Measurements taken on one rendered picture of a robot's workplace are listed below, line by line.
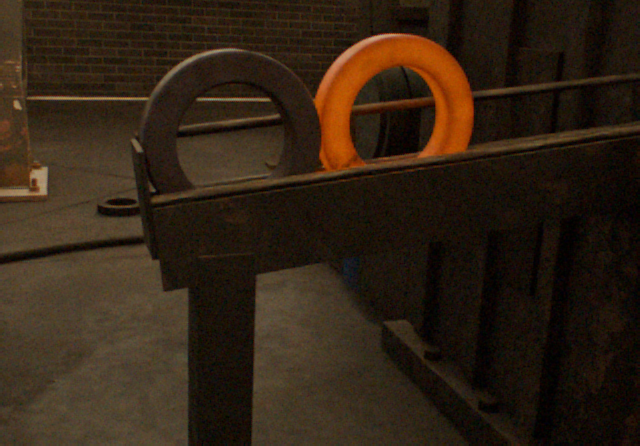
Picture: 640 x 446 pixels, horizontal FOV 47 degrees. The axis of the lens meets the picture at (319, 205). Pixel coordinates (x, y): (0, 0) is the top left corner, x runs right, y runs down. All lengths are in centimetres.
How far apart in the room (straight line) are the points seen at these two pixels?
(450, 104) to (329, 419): 84
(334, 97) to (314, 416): 87
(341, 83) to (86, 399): 101
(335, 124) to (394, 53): 10
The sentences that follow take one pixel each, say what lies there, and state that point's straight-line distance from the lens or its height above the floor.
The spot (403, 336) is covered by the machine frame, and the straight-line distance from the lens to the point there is 172.
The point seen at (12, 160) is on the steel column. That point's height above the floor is 15.
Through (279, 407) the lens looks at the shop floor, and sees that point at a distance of 154.
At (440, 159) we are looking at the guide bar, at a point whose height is 62.
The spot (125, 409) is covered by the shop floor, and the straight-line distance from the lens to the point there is 155.
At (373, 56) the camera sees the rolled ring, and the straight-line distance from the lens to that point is 78.
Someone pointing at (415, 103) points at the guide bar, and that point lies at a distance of 88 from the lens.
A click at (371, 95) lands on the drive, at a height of 56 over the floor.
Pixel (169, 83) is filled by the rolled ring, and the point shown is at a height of 70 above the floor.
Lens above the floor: 76
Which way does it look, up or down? 14 degrees down
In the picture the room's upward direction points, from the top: 3 degrees clockwise
